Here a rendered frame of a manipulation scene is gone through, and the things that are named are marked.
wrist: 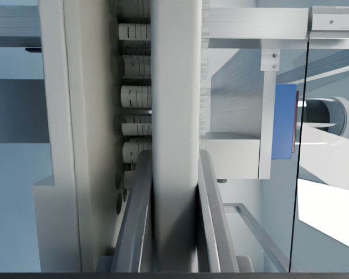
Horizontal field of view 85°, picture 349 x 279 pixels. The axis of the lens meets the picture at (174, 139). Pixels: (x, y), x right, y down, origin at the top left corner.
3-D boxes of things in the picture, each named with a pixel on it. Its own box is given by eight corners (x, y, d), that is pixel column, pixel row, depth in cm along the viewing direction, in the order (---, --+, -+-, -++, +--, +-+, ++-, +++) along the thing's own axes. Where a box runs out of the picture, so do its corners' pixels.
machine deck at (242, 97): (254, 179, 49) (270, 179, 49) (262, 21, 44) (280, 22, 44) (208, 144, 110) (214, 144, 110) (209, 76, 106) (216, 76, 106)
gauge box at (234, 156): (180, 180, 48) (258, 179, 49) (180, 139, 47) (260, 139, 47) (177, 160, 70) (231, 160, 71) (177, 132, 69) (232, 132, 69)
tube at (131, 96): (87, 86, 12) (204, 88, 12) (88, 107, 12) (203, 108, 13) (78, 83, 11) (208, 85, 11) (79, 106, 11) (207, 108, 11)
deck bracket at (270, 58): (261, 70, 45) (280, 70, 45) (262, 47, 44) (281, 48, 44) (259, 71, 45) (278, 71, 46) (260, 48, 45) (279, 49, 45)
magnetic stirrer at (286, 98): (265, 164, 51) (297, 164, 52) (269, 83, 49) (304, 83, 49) (238, 151, 71) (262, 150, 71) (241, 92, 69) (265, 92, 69)
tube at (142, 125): (89, 114, 12) (203, 115, 13) (90, 133, 13) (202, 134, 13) (80, 114, 11) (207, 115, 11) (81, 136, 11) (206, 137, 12)
